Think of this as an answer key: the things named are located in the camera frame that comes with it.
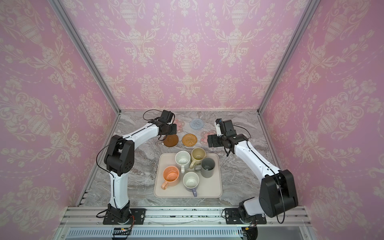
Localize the pink flower silicone coaster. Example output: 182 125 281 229
174 119 185 133

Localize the blue round woven coaster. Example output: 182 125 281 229
190 119 205 130

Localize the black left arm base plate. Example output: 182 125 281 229
103 208 146 225

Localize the aluminium corner post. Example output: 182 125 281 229
48 0 121 116
258 0 321 115

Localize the grey ceramic mug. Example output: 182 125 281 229
195 158 216 178

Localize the white ceramic mug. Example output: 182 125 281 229
175 151 191 174

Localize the woven rattan round coaster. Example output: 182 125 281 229
182 134 198 147

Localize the brown wooden round coaster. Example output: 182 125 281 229
163 135 179 148

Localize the aluminium front frame rail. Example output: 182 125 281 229
54 206 316 240

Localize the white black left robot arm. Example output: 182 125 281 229
102 121 177 226

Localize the aluminium left corner post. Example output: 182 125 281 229
48 0 121 116

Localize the white mug purple handle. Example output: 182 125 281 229
183 172 200 198

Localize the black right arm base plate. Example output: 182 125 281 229
224 207 267 225

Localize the beige silicone tray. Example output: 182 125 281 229
154 153 223 198

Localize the orange ceramic mug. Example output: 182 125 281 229
161 166 180 190

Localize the yellow beige ceramic mug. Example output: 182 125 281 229
190 148 206 169

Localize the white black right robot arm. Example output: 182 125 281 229
208 134 299 223

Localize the aluminium right corner post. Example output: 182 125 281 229
258 0 321 115

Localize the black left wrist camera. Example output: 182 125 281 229
159 110 175 124

